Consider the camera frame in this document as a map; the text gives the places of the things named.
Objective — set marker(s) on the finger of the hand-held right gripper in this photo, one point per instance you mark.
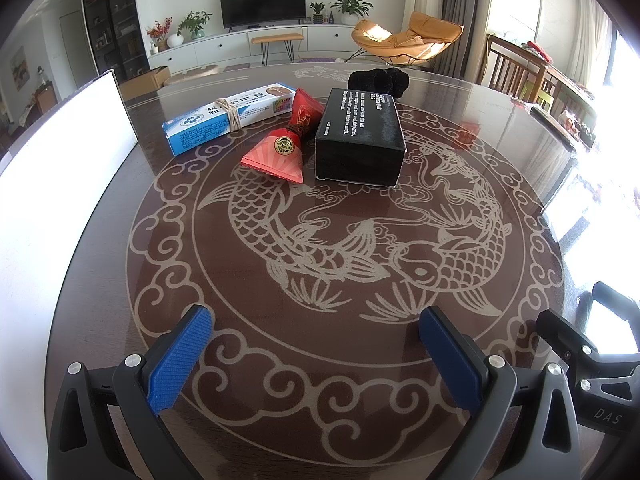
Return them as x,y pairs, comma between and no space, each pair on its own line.
562,330
617,297

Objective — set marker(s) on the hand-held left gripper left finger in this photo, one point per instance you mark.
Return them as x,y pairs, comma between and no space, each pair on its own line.
177,360

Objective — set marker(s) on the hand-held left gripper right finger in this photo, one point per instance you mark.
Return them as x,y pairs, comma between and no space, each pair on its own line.
450,360

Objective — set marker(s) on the large white storage box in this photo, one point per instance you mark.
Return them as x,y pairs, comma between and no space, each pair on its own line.
65,135

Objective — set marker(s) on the dark fish patterned desktop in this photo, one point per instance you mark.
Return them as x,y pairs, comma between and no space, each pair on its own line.
350,370

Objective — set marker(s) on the red packet gold seal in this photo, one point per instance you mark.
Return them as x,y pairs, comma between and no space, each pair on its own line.
280,155

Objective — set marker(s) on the blue white carton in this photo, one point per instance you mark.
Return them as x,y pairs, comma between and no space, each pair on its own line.
200,127

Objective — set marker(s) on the black printed box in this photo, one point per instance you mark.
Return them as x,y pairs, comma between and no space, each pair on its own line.
360,135

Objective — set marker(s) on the beige elastic band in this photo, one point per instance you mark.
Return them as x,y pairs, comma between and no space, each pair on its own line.
231,112

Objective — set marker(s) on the wooden chair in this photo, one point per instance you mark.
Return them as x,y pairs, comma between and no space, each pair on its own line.
505,65

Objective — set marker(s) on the red cloth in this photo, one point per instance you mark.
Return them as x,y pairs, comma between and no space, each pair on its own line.
536,51

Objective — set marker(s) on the cardboard box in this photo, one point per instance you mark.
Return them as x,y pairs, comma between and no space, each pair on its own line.
145,82

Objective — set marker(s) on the black velvet scrunchie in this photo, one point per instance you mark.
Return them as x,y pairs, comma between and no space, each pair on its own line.
377,82

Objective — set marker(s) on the white television cabinet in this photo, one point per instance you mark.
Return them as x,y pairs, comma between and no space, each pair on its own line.
225,45

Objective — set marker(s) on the white round vase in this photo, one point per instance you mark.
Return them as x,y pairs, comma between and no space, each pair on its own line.
175,41

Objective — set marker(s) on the white door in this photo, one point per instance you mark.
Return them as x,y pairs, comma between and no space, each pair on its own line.
72,55

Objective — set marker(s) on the orange lounge chair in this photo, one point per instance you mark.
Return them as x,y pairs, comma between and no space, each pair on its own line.
425,35

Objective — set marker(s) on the red flowers in vase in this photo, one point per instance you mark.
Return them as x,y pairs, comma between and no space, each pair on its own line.
159,30

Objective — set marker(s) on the grey curtain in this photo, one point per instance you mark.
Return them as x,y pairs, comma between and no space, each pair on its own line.
462,5

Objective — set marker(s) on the orange bench metal legs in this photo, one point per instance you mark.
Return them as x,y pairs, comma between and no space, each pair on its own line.
277,38

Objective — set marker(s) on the green plant glass vase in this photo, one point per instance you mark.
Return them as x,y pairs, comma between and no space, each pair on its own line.
195,22

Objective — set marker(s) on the tall dark display cabinet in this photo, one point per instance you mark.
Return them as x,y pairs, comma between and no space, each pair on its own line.
115,20

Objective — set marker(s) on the large potted plant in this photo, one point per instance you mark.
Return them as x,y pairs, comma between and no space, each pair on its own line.
352,7

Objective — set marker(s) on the black television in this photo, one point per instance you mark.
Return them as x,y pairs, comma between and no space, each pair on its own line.
262,2

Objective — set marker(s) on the small potted plant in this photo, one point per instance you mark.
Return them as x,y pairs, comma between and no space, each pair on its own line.
317,12

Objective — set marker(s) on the framed wall painting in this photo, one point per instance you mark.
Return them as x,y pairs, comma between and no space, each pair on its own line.
20,65

